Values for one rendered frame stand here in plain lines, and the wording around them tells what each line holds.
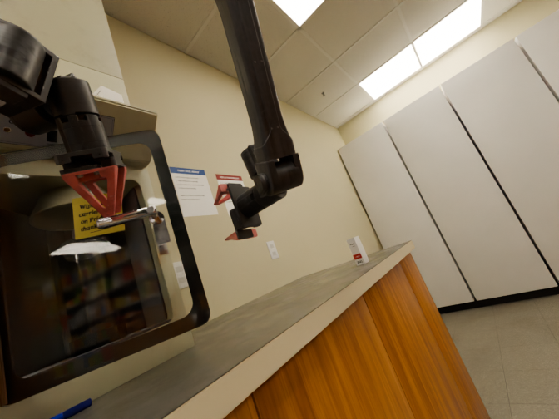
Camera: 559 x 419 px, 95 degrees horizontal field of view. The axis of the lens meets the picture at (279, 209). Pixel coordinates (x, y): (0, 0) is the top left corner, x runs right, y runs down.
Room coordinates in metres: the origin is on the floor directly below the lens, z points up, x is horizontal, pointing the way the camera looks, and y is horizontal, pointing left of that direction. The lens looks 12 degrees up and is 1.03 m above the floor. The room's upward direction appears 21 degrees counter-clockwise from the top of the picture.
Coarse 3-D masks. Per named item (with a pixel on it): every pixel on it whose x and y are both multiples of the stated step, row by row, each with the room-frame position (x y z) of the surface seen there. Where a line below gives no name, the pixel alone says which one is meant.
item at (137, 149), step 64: (0, 192) 0.38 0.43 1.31; (64, 192) 0.41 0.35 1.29; (128, 192) 0.44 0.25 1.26; (0, 256) 0.38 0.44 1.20; (64, 256) 0.40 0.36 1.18; (128, 256) 0.43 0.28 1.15; (192, 256) 0.47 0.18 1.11; (0, 320) 0.37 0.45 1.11; (64, 320) 0.40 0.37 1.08; (128, 320) 0.43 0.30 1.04; (192, 320) 0.46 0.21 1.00
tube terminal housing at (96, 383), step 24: (72, 72) 0.53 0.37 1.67; (96, 72) 0.57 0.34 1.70; (192, 336) 0.63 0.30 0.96; (120, 360) 0.51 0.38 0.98; (144, 360) 0.54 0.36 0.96; (72, 384) 0.45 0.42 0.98; (96, 384) 0.47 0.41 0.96; (120, 384) 0.50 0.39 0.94; (0, 408) 0.38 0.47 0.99; (24, 408) 0.40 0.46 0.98; (48, 408) 0.42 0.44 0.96
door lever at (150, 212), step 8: (144, 208) 0.40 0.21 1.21; (152, 208) 0.40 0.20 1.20; (112, 216) 0.39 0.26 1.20; (120, 216) 0.39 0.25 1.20; (128, 216) 0.39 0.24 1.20; (136, 216) 0.40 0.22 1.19; (144, 216) 0.40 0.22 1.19; (152, 216) 0.42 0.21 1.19; (160, 216) 0.45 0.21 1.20; (96, 224) 0.38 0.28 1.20; (104, 224) 0.38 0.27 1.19; (112, 224) 0.39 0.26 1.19; (120, 224) 0.40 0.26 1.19
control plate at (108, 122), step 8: (0, 120) 0.37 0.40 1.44; (8, 120) 0.38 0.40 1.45; (104, 120) 0.48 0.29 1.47; (112, 120) 0.50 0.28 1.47; (0, 128) 0.38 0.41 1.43; (16, 128) 0.39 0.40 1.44; (112, 128) 0.51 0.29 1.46; (0, 136) 0.38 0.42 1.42; (8, 136) 0.39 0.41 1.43; (16, 136) 0.40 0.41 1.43; (24, 136) 0.41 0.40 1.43; (32, 136) 0.41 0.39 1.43; (40, 136) 0.42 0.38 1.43; (16, 144) 0.40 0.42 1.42; (24, 144) 0.41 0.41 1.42; (32, 144) 0.42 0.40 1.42; (40, 144) 0.43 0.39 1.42; (48, 144) 0.44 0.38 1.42; (56, 144) 0.45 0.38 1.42
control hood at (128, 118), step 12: (96, 96) 0.46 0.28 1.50; (108, 108) 0.48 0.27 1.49; (120, 108) 0.50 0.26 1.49; (132, 108) 0.52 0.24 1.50; (120, 120) 0.51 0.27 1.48; (132, 120) 0.53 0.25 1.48; (144, 120) 0.55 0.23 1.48; (156, 120) 0.57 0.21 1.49; (120, 132) 0.52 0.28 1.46; (0, 144) 0.39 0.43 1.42; (12, 144) 0.40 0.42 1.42
